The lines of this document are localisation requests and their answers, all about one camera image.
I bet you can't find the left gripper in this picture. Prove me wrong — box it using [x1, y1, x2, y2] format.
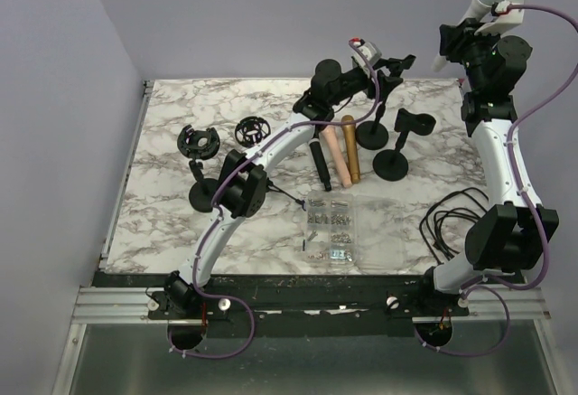
[328, 59, 400, 108]

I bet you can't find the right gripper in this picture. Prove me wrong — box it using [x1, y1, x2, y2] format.
[441, 17, 506, 91]

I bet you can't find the round base mic stand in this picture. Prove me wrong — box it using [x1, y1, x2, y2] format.
[372, 108, 436, 182]
[356, 54, 415, 150]

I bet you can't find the gold microphone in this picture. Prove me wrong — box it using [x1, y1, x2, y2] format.
[341, 115, 361, 184]

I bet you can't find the white microphone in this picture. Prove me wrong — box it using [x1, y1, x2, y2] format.
[432, 0, 500, 72]

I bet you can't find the pink microphone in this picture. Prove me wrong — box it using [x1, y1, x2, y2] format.
[321, 126, 352, 188]

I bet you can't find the black microphone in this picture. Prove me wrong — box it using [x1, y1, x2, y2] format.
[309, 138, 332, 192]

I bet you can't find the black tripod mic stand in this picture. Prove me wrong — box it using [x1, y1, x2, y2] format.
[235, 116, 305, 210]

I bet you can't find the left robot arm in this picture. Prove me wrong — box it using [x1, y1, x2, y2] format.
[164, 55, 415, 318]

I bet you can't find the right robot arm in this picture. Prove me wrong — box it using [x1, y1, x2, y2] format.
[415, 19, 559, 315]

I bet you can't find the clear plastic screw box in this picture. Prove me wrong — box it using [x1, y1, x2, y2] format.
[301, 191, 406, 275]

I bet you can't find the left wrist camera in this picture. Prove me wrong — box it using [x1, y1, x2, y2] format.
[350, 38, 382, 74]

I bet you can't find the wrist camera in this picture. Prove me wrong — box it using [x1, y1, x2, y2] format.
[474, 0, 525, 36]
[350, 38, 382, 74]

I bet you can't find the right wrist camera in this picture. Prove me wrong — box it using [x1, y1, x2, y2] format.
[474, 0, 525, 36]

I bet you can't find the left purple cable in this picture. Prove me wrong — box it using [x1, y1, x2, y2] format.
[169, 40, 387, 360]

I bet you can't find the purple cable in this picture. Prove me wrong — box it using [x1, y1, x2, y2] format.
[415, 1, 578, 355]
[169, 40, 387, 360]

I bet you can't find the black cable bundle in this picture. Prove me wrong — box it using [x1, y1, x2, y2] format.
[417, 186, 491, 263]

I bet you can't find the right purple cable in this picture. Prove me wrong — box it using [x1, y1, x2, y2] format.
[415, 1, 578, 355]

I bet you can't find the aluminium mounting rail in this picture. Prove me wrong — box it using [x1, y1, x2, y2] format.
[72, 285, 552, 325]

